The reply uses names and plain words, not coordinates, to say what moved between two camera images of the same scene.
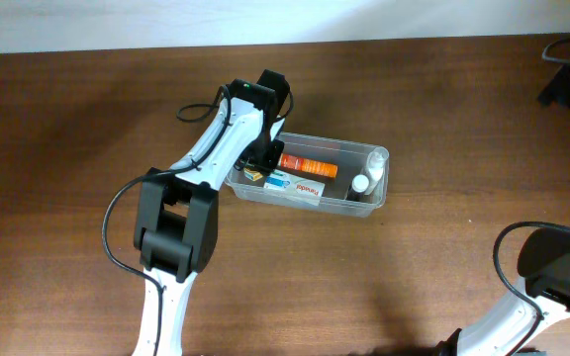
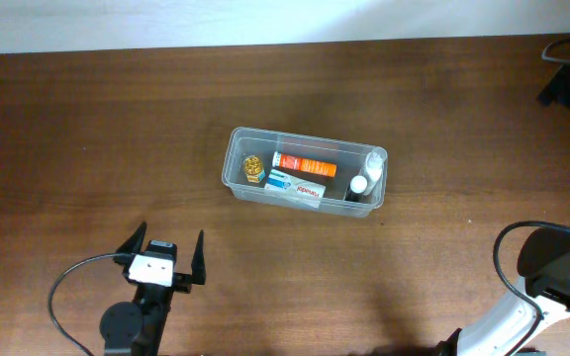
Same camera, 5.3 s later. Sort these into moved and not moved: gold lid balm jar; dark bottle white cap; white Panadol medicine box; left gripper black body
Moved: left gripper black body
Not moved: gold lid balm jar; white Panadol medicine box; dark bottle white cap
